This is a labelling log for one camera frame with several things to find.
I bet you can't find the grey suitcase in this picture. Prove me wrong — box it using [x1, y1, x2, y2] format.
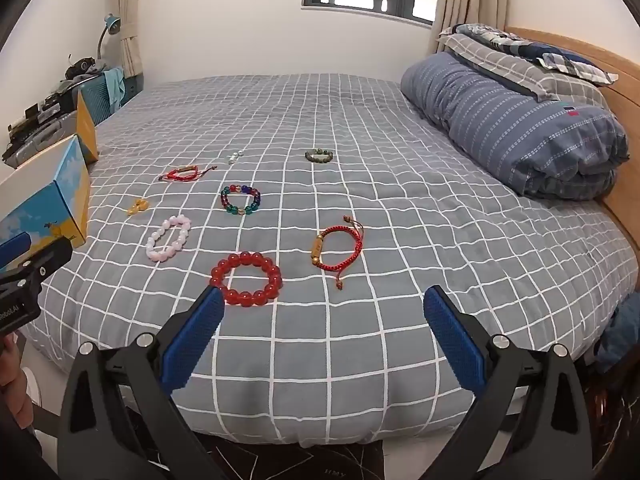
[2, 112, 79, 169]

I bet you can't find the person's left hand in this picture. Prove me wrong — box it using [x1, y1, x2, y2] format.
[0, 337, 35, 432]

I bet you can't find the teal cloth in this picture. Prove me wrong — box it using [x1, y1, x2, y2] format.
[102, 66, 127, 111]

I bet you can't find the dark patterned rug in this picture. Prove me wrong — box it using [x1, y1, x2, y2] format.
[125, 402, 387, 480]

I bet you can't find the blue cloth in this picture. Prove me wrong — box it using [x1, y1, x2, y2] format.
[595, 292, 640, 372]

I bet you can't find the grey checked bed sheet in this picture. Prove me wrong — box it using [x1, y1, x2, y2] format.
[22, 74, 640, 449]

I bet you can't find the blue patchwork pillow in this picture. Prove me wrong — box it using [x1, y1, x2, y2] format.
[455, 22, 620, 86]

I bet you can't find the multicolour glass bead bracelet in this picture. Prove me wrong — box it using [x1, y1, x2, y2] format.
[220, 184, 262, 218]

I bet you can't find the teal suitcase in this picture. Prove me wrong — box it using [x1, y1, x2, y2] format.
[80, 67, 137, 127]

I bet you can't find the pile of dark bags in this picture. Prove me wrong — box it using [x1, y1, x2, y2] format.
[4, 55, 107, 133]

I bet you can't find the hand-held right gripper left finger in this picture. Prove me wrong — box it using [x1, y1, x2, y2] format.
[57, 286, 226, 480]

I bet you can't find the blue desk lamp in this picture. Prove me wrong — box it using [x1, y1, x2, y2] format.
[97, 12, 123, 62]

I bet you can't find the grey checked pillow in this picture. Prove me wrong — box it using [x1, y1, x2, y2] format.
[437, 30, 609, 107]

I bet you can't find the blue striped folded duvet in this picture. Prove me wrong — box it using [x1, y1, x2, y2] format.
[400, 51, 630, 202]

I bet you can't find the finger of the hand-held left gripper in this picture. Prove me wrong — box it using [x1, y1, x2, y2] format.
[0, 232, 32, 267]
[0, 236, 74, 288]

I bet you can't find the wooden headboard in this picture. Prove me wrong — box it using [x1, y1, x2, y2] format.
[505, 26, 640, 252]

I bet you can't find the red cord bracelet wooden bead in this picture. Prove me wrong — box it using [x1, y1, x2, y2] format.
[310, 216, 365, 292]

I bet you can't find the blue and yellow cardboard box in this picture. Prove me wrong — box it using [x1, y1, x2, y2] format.
[0, 91, 99, 270]

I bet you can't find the pink bead bracelet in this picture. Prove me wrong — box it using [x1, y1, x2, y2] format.
[146, 214, 193, 263]

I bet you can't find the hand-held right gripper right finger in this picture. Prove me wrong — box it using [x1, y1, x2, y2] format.
[422, 285, 593, 480]

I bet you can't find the thin red cord bracelet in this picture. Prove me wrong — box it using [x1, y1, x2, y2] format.
[159, 164, 218, 183]

